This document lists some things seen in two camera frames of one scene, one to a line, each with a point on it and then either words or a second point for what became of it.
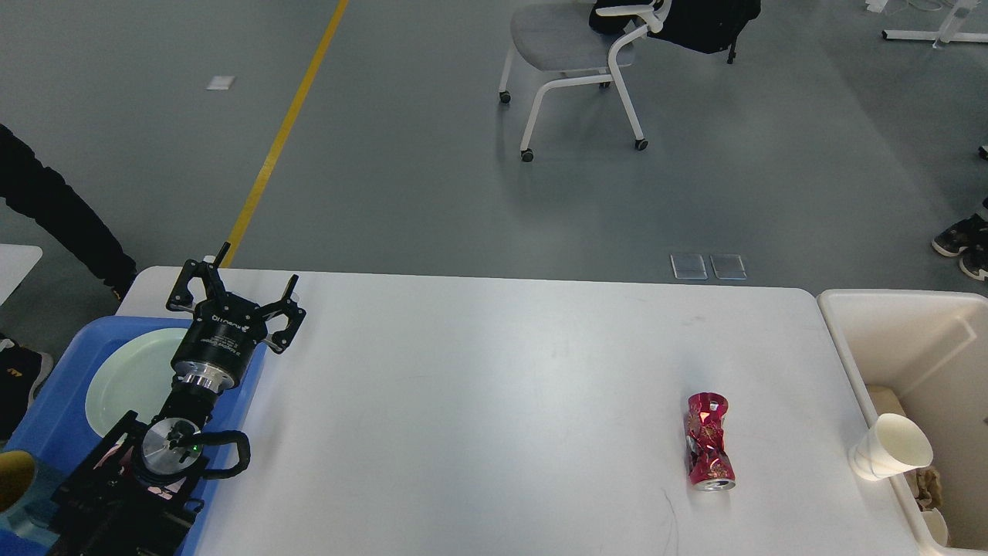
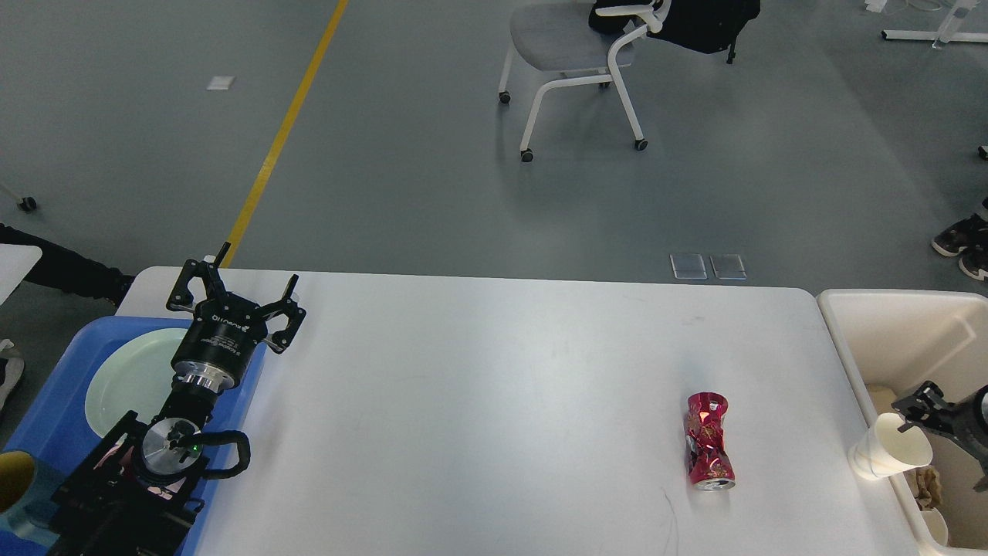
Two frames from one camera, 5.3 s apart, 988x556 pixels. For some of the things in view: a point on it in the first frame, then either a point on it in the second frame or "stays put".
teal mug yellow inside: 27,506 stays put
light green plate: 133,374 stays put
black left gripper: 215,350 stays put
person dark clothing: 24,176 -> 59,267
